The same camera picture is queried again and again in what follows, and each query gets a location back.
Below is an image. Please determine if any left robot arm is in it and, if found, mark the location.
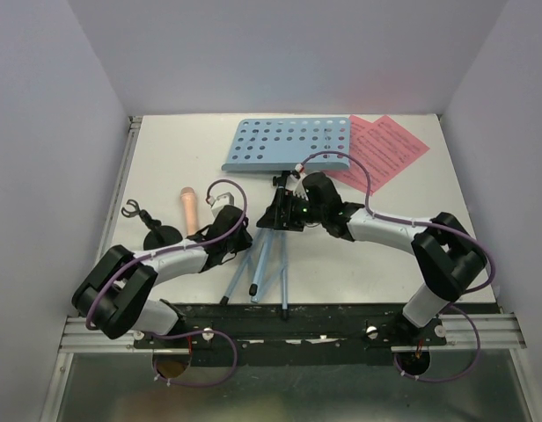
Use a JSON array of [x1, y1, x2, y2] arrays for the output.
[[71, 205, 253, 347]]

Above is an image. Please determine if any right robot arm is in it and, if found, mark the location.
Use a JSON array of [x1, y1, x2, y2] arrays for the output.
[[256, 172, 488, 345]]

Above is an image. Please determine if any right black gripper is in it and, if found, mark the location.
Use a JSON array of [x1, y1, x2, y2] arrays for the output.
[[257, 187, 326, 232]]

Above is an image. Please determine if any pink microphone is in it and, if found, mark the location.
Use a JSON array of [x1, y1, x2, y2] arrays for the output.
[[180, 186, 199, 236]]

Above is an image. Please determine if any pink sheet music page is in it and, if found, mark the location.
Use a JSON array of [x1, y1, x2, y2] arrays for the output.
[[349, 115, 429, 193], [326, 115, 370, 193]]

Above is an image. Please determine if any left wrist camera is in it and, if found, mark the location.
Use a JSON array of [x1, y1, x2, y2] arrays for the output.
[[206, 192, 235, 217]]

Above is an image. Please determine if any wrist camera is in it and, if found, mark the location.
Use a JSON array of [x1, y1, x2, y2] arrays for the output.
[[206, 192, 235, 217], [289, 164, 308, 200]]

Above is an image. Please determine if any left aluminium edge rail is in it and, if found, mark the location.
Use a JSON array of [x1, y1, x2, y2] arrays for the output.
[[88, 116, 143, 272]]

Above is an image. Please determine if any black microphone stand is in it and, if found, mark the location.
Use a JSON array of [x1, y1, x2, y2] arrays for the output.
[[121, 199, 183, 251]]

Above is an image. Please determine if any metal front plate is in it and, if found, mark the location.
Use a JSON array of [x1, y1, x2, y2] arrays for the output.
[[41, 350, 542, 421]]

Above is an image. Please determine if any blue music stand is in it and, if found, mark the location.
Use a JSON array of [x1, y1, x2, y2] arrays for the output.
[[221, 116, 350, 320]]

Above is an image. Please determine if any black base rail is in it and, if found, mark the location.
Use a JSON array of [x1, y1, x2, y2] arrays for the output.
[[134, 303, 446, 367]]

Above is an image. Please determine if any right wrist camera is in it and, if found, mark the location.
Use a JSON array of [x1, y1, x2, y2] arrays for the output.
[[289, 164, 308, 200]]

